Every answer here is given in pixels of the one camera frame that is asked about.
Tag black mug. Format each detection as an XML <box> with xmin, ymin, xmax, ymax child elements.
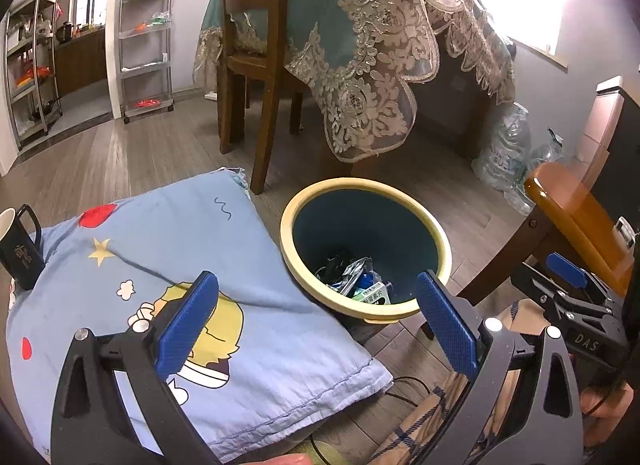
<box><xmin>0</xmin><ymin>204</ymin><xmax>46</xmax><ymax>292</ymax></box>

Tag patterned shorts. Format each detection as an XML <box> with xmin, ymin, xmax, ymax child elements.
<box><xmin>370</xmin><ymin>370</ymin><xmax>501</xmax><ymax>465</ymax></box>

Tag orange wooden chair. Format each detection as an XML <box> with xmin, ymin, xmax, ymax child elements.
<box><xmin>420</xmin><ymin>160</ymin><xmax>636</xmax><ymax>341</ymax></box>

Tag clear plastic bottle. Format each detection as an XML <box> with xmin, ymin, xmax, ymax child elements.
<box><xmin>505</xmin><ymin>130</ymin><xmax>566</xmax><ymax>216</ymax></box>

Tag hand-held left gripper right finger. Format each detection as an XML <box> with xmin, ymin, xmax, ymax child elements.
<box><xmin>415</xmin><ymin>270</ymin><xmax>586</xmax><ymax>465</ymax></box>

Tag blue cartoon printed pillow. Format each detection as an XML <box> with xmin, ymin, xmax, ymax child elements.
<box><xmin>5</xmin><ymin>167</ymin><xmax>396</xmax><ymax>465</ymax></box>

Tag green cloth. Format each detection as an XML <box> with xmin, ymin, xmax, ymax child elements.
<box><xmin>300</xmin><ymin>440</ymin><xmax>351</xmax><ymax>465</ymax></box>

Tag kitchen counter cabinet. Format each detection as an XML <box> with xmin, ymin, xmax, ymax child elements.
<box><xmin>52</xmin><ymin>27</ymin><xmax>108</xmax><ymax>96</ymax></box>

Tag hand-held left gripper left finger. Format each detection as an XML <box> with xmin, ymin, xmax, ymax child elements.
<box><xmin>50</xmin><ymin>270</ymin><xmax>223</xmax><ymax>465</ymax></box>

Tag white dark cabinet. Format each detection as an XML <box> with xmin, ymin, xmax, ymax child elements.
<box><xmin>577</xmin><ymin>76</ymin><xmax>640</xmax><ymax>246</ymax></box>

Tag metal shelf rack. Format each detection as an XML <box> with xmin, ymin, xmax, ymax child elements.
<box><xmin>4</xmin><ymin>0</ymin><xmax>63</xmax><ymax>150</ymax></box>

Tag yellow rimmed teal bin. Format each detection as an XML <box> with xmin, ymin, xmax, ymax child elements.
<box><xmin>279</xmin><ymin>177</ymin><xmax>453</xmax><ymax>323</ymax></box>

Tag green white medicine box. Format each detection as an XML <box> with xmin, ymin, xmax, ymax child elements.
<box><xmin>352</xmin><ymin>281</ymin><xmax>393</xmax><ymax>306</ymax></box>

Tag black cable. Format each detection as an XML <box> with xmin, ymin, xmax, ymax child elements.
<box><xmin>307</xmin><ymin>375</ymin><xmax>438</xmax><ymax>465</ymax></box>

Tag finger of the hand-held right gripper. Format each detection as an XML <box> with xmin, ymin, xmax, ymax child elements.
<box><xmin>511</xmin><ymin>261</ymin><xmax>581</xmax><ymax>328</ymax></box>
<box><xmin>545</xmin><ymin>252</ymin><xmax>618</xmax><ymax>308</ymax></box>

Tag person's right hand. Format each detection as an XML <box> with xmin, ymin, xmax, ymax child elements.
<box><xmin>580</xmin><ymin>385</ymin><xmax>633</xmax><ymax>418</ymax></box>

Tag silver foil wrapper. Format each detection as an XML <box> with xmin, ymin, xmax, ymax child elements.
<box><xmin>342</xmin><ymin>257</ymin><xmax>373</xmax><ymax>286</ymax></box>

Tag white storage cart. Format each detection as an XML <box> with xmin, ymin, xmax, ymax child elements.
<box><xmin>117</xmin><ymin>0</ymin><xmax>176</xmax><ymax>126</ymax></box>

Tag dark wooden chair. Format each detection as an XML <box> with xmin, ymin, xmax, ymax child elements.
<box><xmin>218</xmin><ymin>0</ymin><xmax>313</xmax><ymax>196</ymax></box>

